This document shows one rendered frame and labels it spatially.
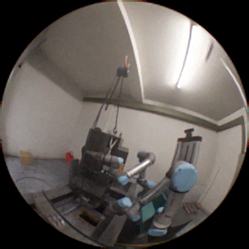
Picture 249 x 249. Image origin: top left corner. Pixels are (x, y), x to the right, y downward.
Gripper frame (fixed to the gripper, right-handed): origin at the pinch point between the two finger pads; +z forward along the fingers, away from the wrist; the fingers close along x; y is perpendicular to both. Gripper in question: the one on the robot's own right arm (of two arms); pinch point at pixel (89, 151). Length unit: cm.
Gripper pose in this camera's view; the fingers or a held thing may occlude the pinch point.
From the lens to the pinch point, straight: 74.4
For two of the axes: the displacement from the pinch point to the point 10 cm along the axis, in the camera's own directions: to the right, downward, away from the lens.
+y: -2.6, 9.4, -2.0
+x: -0.4, 2.0, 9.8
